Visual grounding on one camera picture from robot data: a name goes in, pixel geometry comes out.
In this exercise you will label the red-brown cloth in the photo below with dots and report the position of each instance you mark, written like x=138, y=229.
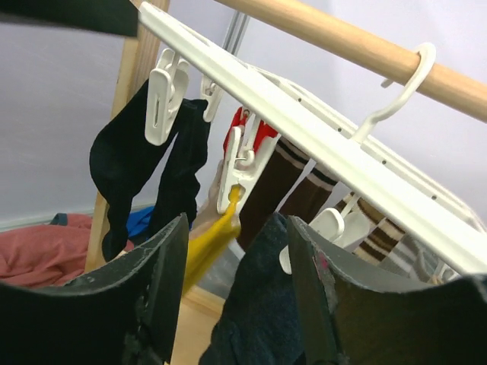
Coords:
x=45, y=255

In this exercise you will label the white plastic clip hanger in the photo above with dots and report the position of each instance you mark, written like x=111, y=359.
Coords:
x=457, y=243

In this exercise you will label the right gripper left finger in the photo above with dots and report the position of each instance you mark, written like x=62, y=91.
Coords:
x=124, y=312

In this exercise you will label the red white hanging sock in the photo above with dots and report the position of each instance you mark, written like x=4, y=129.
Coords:
x=251, y=133

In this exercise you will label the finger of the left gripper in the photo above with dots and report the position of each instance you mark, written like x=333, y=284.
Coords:
x=102, y=16

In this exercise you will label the grey striped hanging sock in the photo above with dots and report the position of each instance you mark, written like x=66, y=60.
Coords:
x=411, y=259

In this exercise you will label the blue cloth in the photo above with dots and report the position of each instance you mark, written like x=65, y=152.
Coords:
x=137, y=224

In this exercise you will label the wooden hanger stand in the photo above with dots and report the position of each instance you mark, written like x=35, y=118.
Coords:
x=241, y=167

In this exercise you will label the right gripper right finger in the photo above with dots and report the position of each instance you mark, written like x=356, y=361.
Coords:
x=352, y=312

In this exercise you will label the navy patterned sock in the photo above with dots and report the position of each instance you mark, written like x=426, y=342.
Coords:
x=259, y=323

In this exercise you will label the brown striped hanging sock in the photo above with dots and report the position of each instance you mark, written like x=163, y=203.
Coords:
x=275, y=191

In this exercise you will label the black hanging sock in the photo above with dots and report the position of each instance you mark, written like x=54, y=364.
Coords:
x=122, y=161

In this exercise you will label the yellow sock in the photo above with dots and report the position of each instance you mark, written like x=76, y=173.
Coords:
x=207, y=247

